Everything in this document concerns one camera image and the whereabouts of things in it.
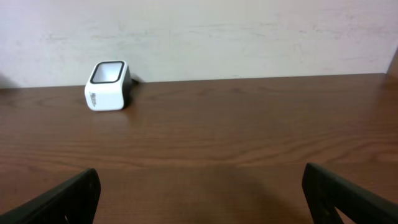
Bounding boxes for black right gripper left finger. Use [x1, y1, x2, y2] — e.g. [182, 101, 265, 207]
[1, 168, 101, 224]

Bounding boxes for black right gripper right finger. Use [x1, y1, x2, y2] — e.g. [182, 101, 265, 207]
[302, 163, 397, 223]

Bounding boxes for white barcode scanner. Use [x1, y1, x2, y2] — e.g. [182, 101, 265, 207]
[84, 60, 132, 111]

